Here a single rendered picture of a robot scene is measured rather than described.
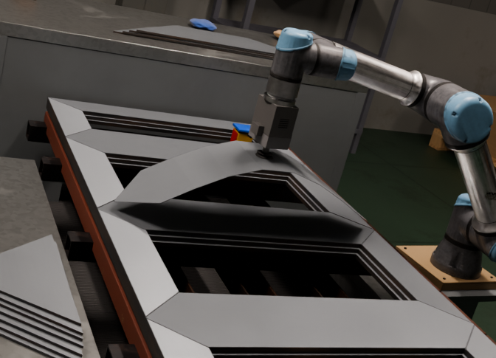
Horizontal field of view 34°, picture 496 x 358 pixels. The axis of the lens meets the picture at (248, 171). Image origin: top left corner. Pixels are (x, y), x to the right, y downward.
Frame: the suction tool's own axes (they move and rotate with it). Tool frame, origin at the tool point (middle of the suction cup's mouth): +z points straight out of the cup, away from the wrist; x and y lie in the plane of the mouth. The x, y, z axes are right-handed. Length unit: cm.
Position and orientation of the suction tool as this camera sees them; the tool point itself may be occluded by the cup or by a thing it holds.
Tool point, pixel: (263, 160)
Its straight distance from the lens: 192.2
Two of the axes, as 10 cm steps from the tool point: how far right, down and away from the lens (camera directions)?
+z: -2.4, 9.1, 3.3
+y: 4.7, 4.1, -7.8
